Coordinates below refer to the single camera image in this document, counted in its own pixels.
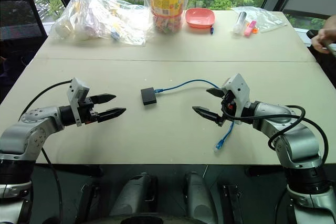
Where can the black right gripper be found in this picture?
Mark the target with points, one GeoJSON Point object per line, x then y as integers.
{"type": "Point", "coordinates": [228, 106]}

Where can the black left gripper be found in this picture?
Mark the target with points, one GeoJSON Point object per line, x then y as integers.
{"type": "Point", "coordinates": [86, 112]}

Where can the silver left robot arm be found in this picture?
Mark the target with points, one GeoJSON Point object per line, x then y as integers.
{"type": "Point", "coordinates": [25, 134]}

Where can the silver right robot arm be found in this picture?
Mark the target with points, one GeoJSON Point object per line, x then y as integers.
{"type": "Point", "coordinates": [296, 140]}

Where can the small black adapter box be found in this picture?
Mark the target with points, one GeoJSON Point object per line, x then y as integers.
{"type": "Point", "coordinates": [148, 96]}

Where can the bystander bare hand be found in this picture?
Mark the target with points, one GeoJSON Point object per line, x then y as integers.
{"type": "Point", "coordinates": [323, 40]}

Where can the pink highlighter marker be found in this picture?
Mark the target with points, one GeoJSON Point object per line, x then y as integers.
{"type": "Point", "coordinates": [250, 28]}

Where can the clear plastic tube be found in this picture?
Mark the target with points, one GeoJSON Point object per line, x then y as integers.
{"type": "Point", "coordinates": [239, 23]}

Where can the orange highlighter marker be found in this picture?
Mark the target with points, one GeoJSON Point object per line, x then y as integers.
{"type": "Point", "coordinates": [255, 30]}

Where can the pink plastic bowl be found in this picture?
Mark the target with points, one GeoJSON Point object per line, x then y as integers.
{"type": "Point", "coordinates": [200, 18]}

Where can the clear bag of white items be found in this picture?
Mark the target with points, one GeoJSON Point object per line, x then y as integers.
{"type": "Point", "coordinates": [99, 19]}

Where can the grey left robot leg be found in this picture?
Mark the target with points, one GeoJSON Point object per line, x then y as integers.
{"type": "Point", "coordinates": [135, 195]}

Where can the grey robot leg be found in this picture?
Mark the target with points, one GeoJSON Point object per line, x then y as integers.
{"type": "Point", "coordinates": [135, 195]}
{"type": "Point", "coordinates": [200, 197]}

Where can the grey right robot leg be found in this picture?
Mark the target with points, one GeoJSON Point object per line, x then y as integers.
{"type": "Point", "coordinates": [200, 197]}

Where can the clear zip bag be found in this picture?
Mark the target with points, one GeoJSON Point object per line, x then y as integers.
{"type": "Point", "coordinates": [258, 19]}

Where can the clear jar with orange lid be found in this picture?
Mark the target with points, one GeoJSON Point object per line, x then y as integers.
{"type": "Point", "coordinates": [166, 2]}

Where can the black mesh office chair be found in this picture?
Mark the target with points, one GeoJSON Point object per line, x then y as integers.
{"type": "Point", "coordinates": [19, 19]}

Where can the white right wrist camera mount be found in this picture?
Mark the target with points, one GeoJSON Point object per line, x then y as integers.
{"type": "Point", "coordinates": [239, 93]}

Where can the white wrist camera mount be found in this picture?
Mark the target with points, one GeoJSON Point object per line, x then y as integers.
{"type": "Point", "coordinates": [76, 93]}
{"type": "Point", "coordinates": [239, 93]}

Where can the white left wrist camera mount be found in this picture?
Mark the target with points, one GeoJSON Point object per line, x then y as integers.
{"type": "Point", "coordinates": [76, 93]}

